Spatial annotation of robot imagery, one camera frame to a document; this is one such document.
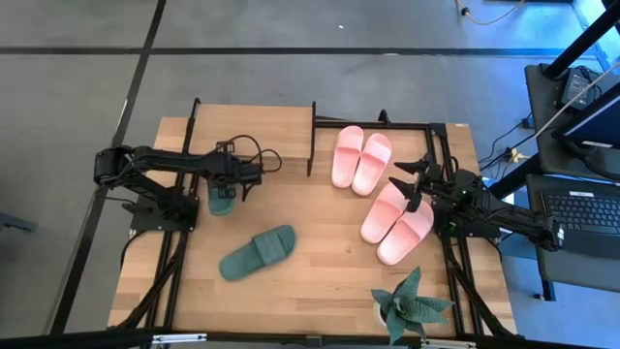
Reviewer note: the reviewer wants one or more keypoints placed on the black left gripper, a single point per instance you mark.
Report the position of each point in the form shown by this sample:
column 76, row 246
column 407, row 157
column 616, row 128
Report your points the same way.
column 244, row 173

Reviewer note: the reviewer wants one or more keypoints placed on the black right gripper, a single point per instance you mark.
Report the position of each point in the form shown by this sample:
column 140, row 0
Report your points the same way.
column 432, row 183

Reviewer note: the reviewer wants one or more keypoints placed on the pink rubber slide sandal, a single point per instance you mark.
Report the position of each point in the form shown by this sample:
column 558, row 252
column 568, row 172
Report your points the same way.
column 370, row 169
column 380, row 218
column 402, row 237
column 345, row 165

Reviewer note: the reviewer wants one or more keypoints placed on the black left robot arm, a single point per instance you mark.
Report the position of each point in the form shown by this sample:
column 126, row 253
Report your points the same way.
column 169, row 160

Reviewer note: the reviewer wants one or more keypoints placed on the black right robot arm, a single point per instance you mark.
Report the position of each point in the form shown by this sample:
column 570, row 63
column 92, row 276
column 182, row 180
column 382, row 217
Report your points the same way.
column 513, row 218

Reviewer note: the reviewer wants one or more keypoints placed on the green rubber slide sandal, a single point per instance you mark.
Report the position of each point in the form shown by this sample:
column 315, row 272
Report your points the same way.
column 220, row 206
column 261, row 249

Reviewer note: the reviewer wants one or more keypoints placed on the black slanted strut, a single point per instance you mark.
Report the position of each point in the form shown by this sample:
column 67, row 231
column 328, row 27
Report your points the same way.
column 513, row 179

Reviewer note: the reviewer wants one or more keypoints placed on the yellow plug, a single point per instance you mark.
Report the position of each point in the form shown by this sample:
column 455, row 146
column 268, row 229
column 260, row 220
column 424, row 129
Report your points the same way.
column 517, row 155

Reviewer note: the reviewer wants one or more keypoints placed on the green artificial plant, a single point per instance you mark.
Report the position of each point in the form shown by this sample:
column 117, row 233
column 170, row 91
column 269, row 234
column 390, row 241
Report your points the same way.
column 409, row 305

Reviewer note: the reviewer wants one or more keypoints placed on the white plant pot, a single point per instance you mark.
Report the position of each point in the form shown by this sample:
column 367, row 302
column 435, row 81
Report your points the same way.
column 379, row 315

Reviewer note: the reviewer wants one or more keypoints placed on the dark desk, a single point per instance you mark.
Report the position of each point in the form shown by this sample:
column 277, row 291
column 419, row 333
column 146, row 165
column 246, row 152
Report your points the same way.
column 571, row 271
column 545, row 126

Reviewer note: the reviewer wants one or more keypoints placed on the black laptop keyboard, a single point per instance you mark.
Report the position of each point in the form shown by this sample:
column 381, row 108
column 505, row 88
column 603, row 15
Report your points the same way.
column 586, row 213

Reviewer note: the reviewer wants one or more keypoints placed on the black power adapter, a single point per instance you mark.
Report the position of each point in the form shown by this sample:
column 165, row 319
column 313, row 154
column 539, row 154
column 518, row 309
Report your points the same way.
column 575, row 87

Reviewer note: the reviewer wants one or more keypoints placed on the dark computer monitor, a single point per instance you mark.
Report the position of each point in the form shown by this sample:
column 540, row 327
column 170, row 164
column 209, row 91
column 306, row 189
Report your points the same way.
column 600, row 123

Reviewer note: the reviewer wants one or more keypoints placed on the black upright pole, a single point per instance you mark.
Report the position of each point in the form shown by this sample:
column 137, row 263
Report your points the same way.
column 581, row 41

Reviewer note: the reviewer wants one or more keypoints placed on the black bar with silver brackets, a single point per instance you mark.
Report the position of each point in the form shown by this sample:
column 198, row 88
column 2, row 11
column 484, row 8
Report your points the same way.
column 72, row 339

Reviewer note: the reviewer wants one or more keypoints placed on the black aluminium table frame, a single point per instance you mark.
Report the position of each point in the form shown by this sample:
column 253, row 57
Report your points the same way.
column 368, row 124

